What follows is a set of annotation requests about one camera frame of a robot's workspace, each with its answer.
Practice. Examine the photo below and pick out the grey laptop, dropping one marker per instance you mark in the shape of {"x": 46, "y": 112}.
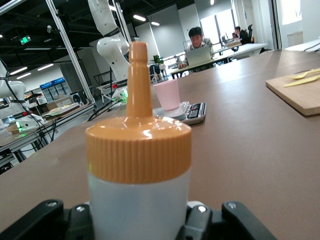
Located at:
{"x": 198, "y": 56}

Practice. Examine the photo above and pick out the white office table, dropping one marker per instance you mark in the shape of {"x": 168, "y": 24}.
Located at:
{"x": 247, "y": 48}

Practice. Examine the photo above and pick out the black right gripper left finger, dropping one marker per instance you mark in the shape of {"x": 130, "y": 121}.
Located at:
{"x": 45, "y": 222}

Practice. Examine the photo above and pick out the translucent sauce bottle orange cap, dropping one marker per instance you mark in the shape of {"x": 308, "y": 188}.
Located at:
{"x": 137, "y": 175}

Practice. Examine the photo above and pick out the green potted plant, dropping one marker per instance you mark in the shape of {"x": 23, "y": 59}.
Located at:
{"x": 157, "y": 60}

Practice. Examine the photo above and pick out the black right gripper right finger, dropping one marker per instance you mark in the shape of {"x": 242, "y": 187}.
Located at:
{"x": 225, "y": 225}

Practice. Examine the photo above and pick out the seated person plaid shirt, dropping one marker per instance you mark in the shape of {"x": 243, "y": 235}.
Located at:
{"x": 198, "y": 47}

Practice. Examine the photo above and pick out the silver digital kitchen scale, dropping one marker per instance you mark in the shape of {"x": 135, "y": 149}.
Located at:
{"x": 195, "y": 115}

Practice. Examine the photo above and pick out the yellow plastic knife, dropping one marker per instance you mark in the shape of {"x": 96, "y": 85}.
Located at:
{"x": 302, "y": 81}

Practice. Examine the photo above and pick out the seated person dark clothes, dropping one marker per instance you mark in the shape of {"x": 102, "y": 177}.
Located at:
{"x": 241, "y": 35}

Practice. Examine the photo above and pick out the pink plastic cup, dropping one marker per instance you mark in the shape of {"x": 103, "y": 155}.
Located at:
{"x": 167, "y": 96}

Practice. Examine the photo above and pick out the wooden cutting board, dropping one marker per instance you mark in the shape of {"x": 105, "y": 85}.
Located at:
{"x": 300, "y": 100}

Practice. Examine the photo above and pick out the green exit sign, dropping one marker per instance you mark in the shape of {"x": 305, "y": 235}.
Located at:
{"x": 25, "y": 40}

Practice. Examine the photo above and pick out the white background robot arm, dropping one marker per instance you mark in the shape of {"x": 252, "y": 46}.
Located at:
{"x": 15, "y": 100}

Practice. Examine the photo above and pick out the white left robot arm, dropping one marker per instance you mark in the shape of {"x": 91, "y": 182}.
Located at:
{"x": 112, "y": 50}

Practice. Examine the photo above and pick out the aluminium frame post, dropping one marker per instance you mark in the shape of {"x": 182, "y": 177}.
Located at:
{"x": 72, "y": 57}

